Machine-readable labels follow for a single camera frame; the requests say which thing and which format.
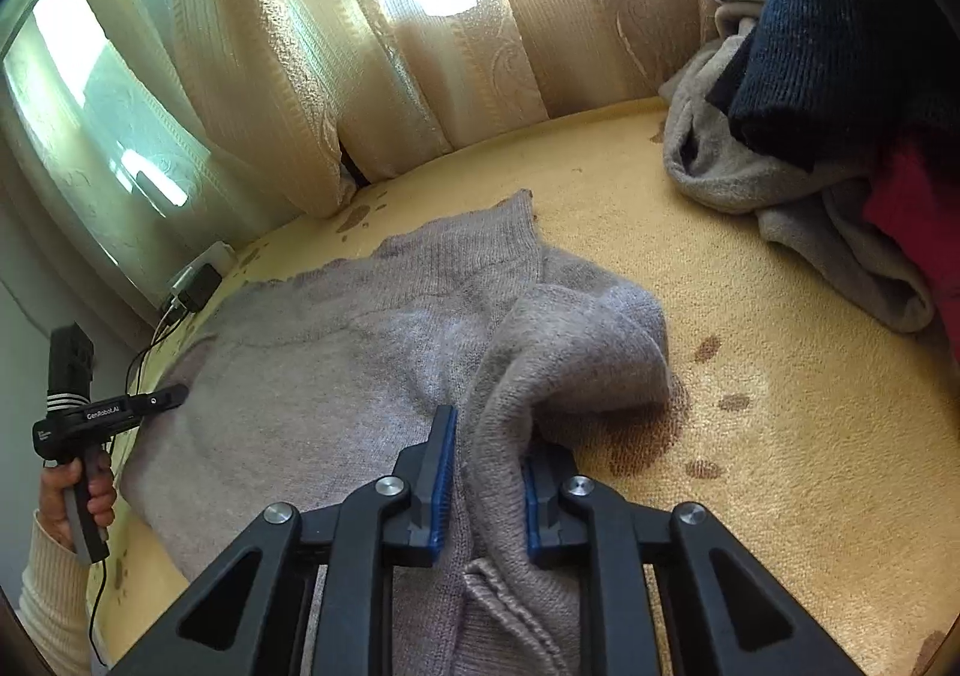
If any person's left forearm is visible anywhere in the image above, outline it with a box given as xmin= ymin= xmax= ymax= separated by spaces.
xmin=19 ymin=507 xmax=95 ymax=676

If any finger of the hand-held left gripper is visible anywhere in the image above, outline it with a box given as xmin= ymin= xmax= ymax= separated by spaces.
xmin=142 ymin=383 xmax=190 ymax=416

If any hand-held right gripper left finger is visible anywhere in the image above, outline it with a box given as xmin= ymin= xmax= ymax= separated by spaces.
xmin=112 ymin=404 xmax=458 ymax=676

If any grey knit sweater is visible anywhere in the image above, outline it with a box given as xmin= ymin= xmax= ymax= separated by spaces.
xmin=120 ymin=190 xmax=691 ymax=676

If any black charger cable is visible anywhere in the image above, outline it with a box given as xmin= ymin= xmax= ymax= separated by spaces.
xmin=124 ymin=316 xmax=185 ymax=393

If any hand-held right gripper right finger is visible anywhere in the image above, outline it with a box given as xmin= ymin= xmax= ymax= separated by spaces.
xmin=523 ymin=447 xmax=863 ymax=676

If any beige garment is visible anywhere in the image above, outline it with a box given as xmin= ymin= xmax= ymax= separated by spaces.
xmin=658 ymin=1 xmax=938 ymax=336

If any red garment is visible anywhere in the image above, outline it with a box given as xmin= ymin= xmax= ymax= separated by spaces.
xmin=861 ymin=140 xmax=960 ymax=354

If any yellow paw print blanket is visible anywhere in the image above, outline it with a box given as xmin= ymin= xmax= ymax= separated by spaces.
xmin=86 ymin=98 xmax=960 ymax=676

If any dark navy knit garment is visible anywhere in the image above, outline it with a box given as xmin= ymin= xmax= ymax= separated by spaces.
xmin=709 ymin=0 xmax=960 ymax=173

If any white power strip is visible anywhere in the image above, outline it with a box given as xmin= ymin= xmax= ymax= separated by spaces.
xmin=171 ymin=241 xmax=237 ymax=295

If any cream patterned curtain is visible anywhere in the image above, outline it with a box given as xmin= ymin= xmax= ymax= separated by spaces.
xmin=315 ymin=0 xmax=777 ymax=190
xmin=0 ymin=0 xmax=365 ymax=325

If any person's left hand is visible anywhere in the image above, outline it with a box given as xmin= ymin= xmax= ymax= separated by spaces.
xmin=39 ymin=455 xmax=119 ymax=549

